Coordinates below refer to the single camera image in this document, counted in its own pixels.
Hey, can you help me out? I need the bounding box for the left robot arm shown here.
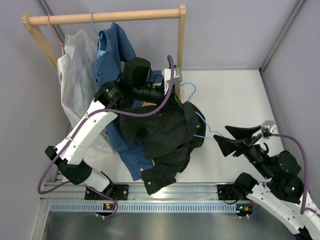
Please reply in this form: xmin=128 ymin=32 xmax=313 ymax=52
xmin=45 ymin=55 xmax=175 ymax=200

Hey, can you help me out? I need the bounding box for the black pinstriped shirt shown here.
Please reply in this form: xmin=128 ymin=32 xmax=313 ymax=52
xmin=119 ymin=101 xmax=206 ymax=195

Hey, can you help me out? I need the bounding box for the pink wire hanger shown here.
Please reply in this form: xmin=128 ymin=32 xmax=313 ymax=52
xmin=46 ymin=13 xmax=66 ymax=56

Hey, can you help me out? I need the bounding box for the white slotted cable duct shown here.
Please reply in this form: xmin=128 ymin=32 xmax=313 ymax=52
xmin=50 ymin=202 xmax=251 ymax=214

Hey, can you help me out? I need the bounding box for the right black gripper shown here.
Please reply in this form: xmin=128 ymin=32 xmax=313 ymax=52
xmin=213 ymin=125 xmax=274 ymax=179

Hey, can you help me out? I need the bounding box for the blue hanger holding shirt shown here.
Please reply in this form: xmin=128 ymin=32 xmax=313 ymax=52
xmin=90 ymin=12 xmax=104 ymax=58

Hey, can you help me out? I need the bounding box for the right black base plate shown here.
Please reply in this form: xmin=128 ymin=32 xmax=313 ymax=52
xmin=217 ymin=184 xmax=249 ymax=205

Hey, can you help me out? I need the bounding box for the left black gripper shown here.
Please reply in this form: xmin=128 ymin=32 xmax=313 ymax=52
xmin=132 ymin=80 xmax=186 ymax=115

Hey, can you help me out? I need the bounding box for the aluminium mounting rail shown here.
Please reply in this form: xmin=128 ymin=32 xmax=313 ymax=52
xmin=40 ymin=182 xmax=219 ymax=203

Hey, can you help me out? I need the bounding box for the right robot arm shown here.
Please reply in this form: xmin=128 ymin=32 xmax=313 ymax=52
xmin=213 ymin=120 xmax=320 ymax=240

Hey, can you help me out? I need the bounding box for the white shirt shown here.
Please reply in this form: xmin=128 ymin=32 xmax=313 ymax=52
xmin=56 ymin=28 xmax=116 ymax=173

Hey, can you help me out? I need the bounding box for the blue checked shirt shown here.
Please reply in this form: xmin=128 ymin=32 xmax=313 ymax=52
xmin=92 ymin=22 xmax=153 ymax=181

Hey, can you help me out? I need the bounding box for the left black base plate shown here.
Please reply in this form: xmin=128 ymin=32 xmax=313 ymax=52
xmin=84 ymin=184 xmax=129 ymax=201

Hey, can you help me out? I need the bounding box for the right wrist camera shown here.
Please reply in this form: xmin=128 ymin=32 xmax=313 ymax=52
xmin=260 ymin=120 xmax=277 ymax=139

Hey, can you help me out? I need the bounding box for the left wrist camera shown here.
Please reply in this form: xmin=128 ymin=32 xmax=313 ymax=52
xmin=163 ymin=65 xmax=183 ymax=93

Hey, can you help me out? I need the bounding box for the light blue hanger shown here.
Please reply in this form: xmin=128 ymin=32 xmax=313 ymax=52
xmin=178 ymin=82 xmax=223 ymax=141

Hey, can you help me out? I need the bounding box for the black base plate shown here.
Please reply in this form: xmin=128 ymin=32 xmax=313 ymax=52
xmin=84 ymin=184 xmax=129 ymax=201
xmin=217 ymin=184 xmax=249 ymax=205

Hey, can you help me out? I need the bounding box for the wooden clothes rack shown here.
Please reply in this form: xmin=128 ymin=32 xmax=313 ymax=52
xmin=20 ymin=3 xmax=187 ymax=106

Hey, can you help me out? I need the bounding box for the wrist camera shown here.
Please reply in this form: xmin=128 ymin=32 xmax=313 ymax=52
xmin=260 ymin=120 xmax=277 ymax=139
xmin=163 ymin=65 xmax=183 ymax=93

